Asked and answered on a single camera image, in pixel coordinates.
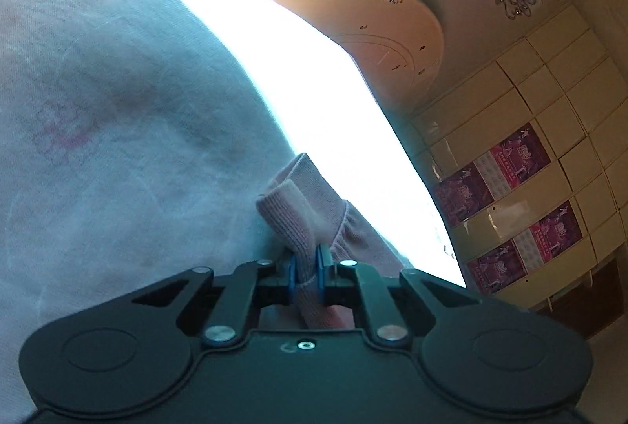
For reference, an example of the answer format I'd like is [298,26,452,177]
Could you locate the dark brown door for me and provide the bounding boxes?
[540,255,626,339]

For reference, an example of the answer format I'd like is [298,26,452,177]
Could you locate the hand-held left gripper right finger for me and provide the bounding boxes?
[315,244,484,351]

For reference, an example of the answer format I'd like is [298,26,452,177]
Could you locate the beige rounded headboard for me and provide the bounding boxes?
[245,0,445,121]

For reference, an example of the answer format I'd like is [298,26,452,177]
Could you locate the cream glossy wardrobe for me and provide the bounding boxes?
[409,5,628,341]

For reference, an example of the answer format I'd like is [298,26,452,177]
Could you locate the pink calendar poster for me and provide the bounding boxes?
[473,122,551,202]
[510,204,584,275]
[434,162,494,229]
[465,240,528,297]

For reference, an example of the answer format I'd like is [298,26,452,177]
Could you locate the pink knit sweater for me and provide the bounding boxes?
[255,153,418,331]

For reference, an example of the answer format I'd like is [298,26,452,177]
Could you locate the floral white bedsheet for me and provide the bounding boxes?
[0,0,467,424]

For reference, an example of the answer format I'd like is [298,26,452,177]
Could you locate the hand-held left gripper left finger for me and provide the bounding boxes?
[130,254,300,349]

